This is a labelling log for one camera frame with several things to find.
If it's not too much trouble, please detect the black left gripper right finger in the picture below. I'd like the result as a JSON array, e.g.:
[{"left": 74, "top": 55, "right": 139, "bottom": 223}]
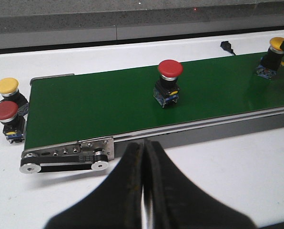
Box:
[{"left": 143, "top": 140, "right": 256, "bottom": 229}]

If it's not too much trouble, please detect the black connector with wires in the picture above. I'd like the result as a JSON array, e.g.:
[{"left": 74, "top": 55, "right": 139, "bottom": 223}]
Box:
[{"left": 220, "top": 41, "right": 236, "bottom": 56}]

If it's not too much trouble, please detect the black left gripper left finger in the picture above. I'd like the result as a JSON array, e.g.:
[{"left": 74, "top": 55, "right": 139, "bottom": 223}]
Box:
[{"left": 45, "top": 143, "right": 143, "bottom": 229}]

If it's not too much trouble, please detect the push button base top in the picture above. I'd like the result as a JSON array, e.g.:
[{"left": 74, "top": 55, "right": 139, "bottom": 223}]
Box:
[{"left": 0, "top": 77, "right": 29, "bottom": 116}]

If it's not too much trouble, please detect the red push button lying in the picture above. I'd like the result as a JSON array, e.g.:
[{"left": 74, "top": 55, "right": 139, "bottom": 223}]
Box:
[{"left": 153, "top": 60, "right": 183, "bottom": 108}]

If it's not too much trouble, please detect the red push button bottom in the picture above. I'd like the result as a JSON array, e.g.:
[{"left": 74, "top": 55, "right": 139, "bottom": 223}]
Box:
[{"left": 0, "top": 101, "right": 25, "bottom": 144}]

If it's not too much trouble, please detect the yellow push button lying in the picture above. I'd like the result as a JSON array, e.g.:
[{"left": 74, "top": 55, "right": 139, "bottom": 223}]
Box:
[{"left": 256, "top": 37, "right": 284, "bottom": 80}]

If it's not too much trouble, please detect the green conveyor belt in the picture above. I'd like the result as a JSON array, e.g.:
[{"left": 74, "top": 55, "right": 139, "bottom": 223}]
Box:
[{"left": 24, "top": 53, "right": 284, "bottom": 149}]

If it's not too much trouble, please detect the black conveyor drive belt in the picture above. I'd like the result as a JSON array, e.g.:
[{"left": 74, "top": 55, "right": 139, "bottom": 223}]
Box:
[{"left": 20, "top": 154, "right": 109, "bottom": 174}]

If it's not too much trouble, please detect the aluminium conveyor side rail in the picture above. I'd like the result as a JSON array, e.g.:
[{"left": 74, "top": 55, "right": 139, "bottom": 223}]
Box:
[{"left": 21, "top": 107, "right": 284, "bottom": 160}]

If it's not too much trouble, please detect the grey speckled stone slab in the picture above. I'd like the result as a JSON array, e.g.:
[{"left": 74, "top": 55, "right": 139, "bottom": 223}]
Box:
[{"left": 0, "top": 0, "right": 284, "bottom": 33}]

